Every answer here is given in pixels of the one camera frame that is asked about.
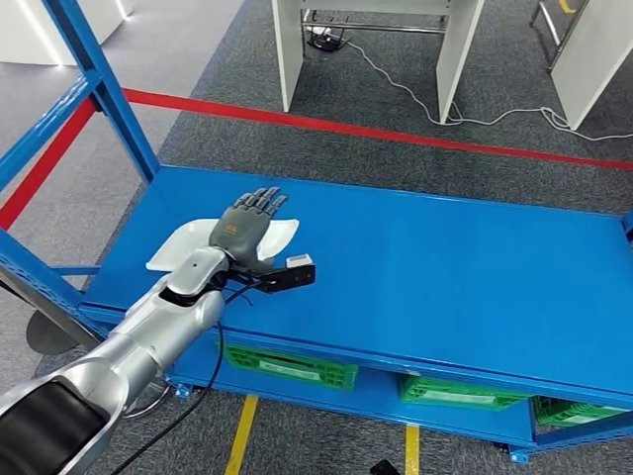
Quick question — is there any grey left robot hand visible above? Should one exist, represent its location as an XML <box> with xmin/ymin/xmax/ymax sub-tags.
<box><xmin>209</xmin><ymin>186</ymin><xmax>289</xmax><ymax>273</ymax></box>

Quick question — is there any white curved plastic part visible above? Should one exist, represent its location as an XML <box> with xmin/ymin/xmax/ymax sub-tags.
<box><xmin>146</xmin><ymin>218</ymin><xmax>300</xmax><ymax>273</ymax></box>

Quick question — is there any blue metal shelf rack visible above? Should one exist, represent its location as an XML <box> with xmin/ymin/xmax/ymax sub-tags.
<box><xmin>0</xmin><ymin>0</ymin><xmax>633</xmax><ymax>467</ymax></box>

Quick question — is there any green plastic crate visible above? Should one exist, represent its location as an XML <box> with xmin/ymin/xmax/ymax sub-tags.
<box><xmin>533</xmin><ymin>395</ymin><xmax>629</xmax><ymax>428</ymax></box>
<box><xmin>398</xmin><ymin>374</ymin><xmax>532</xmax><ymax>413</ymax></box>
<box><xmin>223</xmin><ymin>345</ymin><xmax>358</xmax><ymax>393</ymax></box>

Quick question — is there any red barrier belt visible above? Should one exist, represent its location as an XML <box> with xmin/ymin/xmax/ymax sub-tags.
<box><xmin>0</xmin><ymin>88</ymin><xmax>633</xmax><ymax>232</ymax></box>

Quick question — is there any white desk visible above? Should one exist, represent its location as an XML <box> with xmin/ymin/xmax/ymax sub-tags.
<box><xmin>271</xmin><ymin>0</ymin><xmax>486</xmax><ymax>125</ymax></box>

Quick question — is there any black power strip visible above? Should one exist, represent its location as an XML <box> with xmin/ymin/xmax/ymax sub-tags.
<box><xmin>307</xmin><ymin>29</ymin><xmax>347</xmax><ymax>52</ymax></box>

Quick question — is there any white platform block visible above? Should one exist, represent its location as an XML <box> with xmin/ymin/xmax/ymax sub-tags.
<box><xmin>0</xmin><ymin>0</ymin><xmax>134</xmax><ymax>67</ymax></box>

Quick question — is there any white desk side panel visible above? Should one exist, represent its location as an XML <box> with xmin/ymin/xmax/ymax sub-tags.
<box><xmin>550</xmin><ymin>0</ymin><xmax>633</xmax><ymax>131</ymax></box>

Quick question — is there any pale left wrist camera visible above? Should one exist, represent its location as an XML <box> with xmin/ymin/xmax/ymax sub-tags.
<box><xmin>254</xmin><ymin>253</ymin><xmax>317</xmax><ymax>295</ymax></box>

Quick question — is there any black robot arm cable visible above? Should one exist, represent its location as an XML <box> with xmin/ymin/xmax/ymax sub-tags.
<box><xmin>110</xmin><ymin>288</ymin><xmax>258</xmax><ymax>475</ymax></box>

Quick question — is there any white floor cable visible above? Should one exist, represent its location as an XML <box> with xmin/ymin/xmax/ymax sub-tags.
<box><xmin>346</xmin><ymin>40</ymin><xmax>633</xmax><ymax>143</ymax></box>

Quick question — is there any chrome stanchion post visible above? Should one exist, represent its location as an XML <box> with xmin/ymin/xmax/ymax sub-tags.
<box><xmin>0</xmin><ymin>268</ymin><xmax>174</xmax><ymax>421</ymax></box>

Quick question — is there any steel frame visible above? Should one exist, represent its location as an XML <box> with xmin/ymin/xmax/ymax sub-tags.
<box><xmin>530</xmin><ymin>0</ymin><xmax>577</xmax><ymax>72</ymax></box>

